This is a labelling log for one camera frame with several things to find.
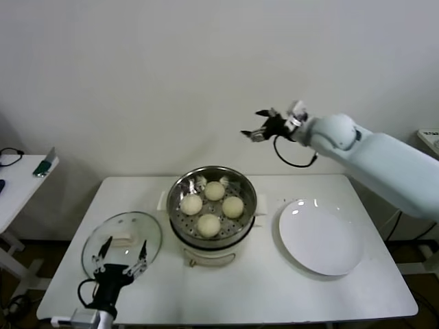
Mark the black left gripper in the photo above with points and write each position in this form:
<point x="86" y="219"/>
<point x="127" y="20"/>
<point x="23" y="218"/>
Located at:
<point x="110" y="281"/>

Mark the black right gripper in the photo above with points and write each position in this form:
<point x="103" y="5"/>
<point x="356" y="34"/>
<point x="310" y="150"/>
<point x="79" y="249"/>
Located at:
<point x="278" y="127"/>

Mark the round glass pot lid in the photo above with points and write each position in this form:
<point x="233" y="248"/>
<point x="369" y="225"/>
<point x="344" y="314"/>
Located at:
<point x="137" y="226"/>

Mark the white steamed baozi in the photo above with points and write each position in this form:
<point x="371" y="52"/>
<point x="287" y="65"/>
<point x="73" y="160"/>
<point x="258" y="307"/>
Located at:
<point x="191" y="205"/>
<point x="208" y="225"/>
<point x="233" y="207"/>
<point x="214" y="190"/>

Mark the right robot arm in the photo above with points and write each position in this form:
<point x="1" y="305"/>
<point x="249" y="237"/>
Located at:
<point x="377" y="161"/>

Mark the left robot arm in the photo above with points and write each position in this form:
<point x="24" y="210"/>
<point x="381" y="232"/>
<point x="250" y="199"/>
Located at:
<point x="106" y="320"/>

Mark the stainless steel steamer basket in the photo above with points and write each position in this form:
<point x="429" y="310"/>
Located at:
<point x="185" y="185"/>

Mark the green flat device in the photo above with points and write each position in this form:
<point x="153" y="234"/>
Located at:
<point x="43" y="168"/>

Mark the white round plate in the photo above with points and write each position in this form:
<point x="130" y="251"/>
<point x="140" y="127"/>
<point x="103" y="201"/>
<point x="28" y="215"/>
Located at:
<point x="319" y="236"/>

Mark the white side table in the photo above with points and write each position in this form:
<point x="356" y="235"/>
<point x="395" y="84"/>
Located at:
<point x="20" y="178"/>

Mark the white cabinet with label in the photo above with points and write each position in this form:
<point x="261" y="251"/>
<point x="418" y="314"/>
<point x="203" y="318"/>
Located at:
<point x="428" y="135"/>

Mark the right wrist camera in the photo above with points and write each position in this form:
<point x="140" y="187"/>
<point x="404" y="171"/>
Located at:
<point x="298" y="114"/>

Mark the white furniture base frame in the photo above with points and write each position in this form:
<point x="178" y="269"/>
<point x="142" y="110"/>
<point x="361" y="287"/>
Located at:
<point x="430" y="260"/>

